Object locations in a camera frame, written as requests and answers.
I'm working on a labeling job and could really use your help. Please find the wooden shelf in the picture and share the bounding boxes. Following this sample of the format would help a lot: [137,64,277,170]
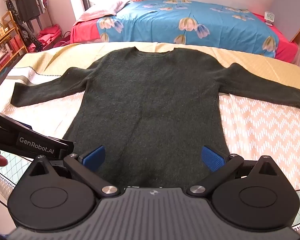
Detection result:
[0,10,28,82]

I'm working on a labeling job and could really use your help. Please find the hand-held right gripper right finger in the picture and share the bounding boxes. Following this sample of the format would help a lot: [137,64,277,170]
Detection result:
[187,145,278,197]

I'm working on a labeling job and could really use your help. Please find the dark green knit sweater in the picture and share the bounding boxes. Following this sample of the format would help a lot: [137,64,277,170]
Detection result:
[10,46,300,188]

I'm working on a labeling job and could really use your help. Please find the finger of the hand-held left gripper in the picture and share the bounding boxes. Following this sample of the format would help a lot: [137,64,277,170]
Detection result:
[46,135,75,159]

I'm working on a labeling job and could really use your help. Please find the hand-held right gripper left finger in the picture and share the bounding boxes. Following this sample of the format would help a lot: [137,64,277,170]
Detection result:
[27,145,121,197]

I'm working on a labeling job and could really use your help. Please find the grey board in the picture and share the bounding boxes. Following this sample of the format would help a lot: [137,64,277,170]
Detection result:
[266,0,300,43]

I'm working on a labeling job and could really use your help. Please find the hanging dark clothes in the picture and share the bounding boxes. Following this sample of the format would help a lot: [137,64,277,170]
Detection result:
[5,0,50,23]

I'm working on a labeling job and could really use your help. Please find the blue floral pillow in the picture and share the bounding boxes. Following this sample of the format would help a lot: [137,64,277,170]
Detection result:
[96,0,280,58]

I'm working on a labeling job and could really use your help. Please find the yellow patterned blanket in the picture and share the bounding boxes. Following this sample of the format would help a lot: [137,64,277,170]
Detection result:
[0,42,300,232]

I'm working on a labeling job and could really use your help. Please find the pink floral cloth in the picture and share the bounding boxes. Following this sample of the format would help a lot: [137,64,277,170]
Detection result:
[76,0,130,26]

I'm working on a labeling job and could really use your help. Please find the pile of red clothes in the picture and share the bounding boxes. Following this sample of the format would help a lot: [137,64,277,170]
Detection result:
[36,24,63,48]

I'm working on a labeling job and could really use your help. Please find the white digital clock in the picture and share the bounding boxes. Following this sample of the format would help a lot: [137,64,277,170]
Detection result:
[264,11,276,27]

